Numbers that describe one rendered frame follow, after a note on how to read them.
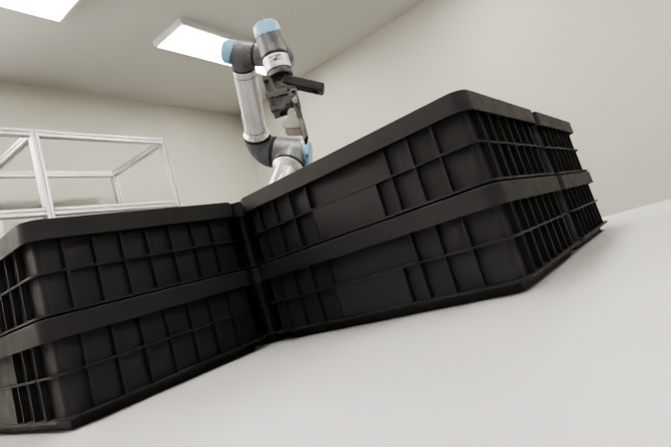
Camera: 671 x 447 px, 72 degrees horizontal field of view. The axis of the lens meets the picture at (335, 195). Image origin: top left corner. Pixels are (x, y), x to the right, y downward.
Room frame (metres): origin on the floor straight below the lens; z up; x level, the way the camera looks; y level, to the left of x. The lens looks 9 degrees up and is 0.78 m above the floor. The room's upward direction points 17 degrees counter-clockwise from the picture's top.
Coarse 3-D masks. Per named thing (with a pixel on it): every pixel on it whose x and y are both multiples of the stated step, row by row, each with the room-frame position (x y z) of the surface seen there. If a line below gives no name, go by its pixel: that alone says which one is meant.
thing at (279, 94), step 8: (272, 72) 1.20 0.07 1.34; (280, 72) 1.20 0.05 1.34; (288, 72) 1.22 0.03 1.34; (264, 80) 1.21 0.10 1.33; (272, 80) 1.21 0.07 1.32; (280, 80) 1.24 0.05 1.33; (272, 88) 1.21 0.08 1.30; (280, 88) 1.22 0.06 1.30; (288, 88) 1.20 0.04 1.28; (296, 88) 1.22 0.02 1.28; (272, 96) 1.20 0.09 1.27; (280, 96) 1.20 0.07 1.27; (288, 96) 1.20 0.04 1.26; (272, 104) 1.20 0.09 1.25; (280, 104) 1.20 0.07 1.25; (288, 104) 1.20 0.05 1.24; (272, 112) 1.22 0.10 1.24
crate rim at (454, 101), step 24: (456, 96) 0.50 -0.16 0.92; (480, 96) 0.53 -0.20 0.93; (408, 120) 0.53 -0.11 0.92; (432, 120) 0.51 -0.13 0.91; (528, 120) 0.68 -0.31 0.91; (360, 144) 0.57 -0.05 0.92; (384, 144) 0.55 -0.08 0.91; (312, 168) 0.63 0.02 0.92; (336, 168) 0.60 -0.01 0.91; (264, 192) 0.69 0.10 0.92; (288, 192) 0.66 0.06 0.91
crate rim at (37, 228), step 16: (176, 208) 0.64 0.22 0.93; (192, 208) 0.66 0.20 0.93; (208, 208) 0.68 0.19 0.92; (224, 208) 0.71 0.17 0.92; (32, 224) 0.50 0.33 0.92; (48, 224) 0.51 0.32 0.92; (64, 224) 0.52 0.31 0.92; (80, 224) 0.53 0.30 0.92; (96, 224) 0.55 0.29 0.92; (112, 224) 0.56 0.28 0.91; (128, 224) 0.58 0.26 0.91; (144, 224) 0.60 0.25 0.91; (160, 224) 0.62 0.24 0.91; (0, 240) 0.53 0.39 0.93; (16, 240) 0.50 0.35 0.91; (32, 240) 0.50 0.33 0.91; (0, 256) 0.53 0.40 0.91
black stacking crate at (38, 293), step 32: (192, 224) 0.67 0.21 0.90; (224, 224) 0.71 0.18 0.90; (32, 256) 0.51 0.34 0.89; (64, 256) 0.52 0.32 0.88; (96, 256) 0.55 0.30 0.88; (128, 256) 0.58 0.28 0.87; (160, 256) 0.62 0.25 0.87; (192, 256) 0.66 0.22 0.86; (224, 256) 0.70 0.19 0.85; (0, 288) 0.56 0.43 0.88; (32, 288) 0.52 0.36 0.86; (64, 288) 0.52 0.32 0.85; (96, 288) 0.55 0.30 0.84; (128, 288) 0.58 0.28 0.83; (160, 288) 0.60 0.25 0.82; (0, 320) 0.58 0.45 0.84; (32, 320) 0.50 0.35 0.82
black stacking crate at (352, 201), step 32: (448, 128) 0.52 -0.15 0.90; (480, 128) 0.52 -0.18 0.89; (512, 128) 0.63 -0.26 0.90; (384, 160) 0.56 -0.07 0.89; (416, 160) 0.55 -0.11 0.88; (448, 160) 0.52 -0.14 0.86; (480, 160) 0.51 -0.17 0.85; (512, 160) 0.58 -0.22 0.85; (320, 192) 0.64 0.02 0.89; (352, 192) 0.60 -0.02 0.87; (384, 192) 0.58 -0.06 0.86; (416, 192) 0.55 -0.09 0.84; (448, 192) 0.53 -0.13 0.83; (256, 224) 0.72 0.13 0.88; (288, 224) 0.68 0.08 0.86; (320, 224) 0.64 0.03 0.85; (352, 224) 0.61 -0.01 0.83
